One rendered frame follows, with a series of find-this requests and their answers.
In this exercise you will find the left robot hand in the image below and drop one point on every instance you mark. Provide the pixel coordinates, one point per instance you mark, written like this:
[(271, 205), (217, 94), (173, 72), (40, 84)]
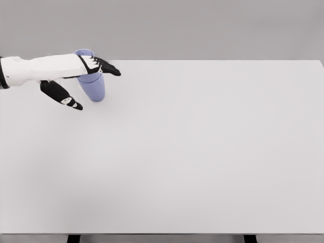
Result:
[(60, 66)]

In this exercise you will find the lavender plastic cup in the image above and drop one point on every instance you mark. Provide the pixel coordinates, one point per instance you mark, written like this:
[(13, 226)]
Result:
[(95, 89), (84, 52)]

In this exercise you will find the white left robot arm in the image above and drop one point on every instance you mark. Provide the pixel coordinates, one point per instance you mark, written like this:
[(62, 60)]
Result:
[(15, 71)]

